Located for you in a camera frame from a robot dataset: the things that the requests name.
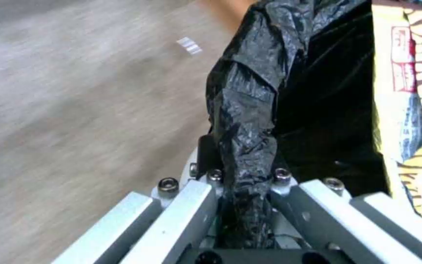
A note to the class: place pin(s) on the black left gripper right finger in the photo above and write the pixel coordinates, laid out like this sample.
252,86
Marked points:
328,220

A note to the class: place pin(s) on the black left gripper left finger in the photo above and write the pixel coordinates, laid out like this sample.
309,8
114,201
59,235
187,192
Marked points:
167,220

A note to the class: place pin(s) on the black plastic trash bag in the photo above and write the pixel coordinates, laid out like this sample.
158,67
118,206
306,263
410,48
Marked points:
262,110

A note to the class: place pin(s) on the yellow printed snack packet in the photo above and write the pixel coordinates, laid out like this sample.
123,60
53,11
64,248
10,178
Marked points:
412,96

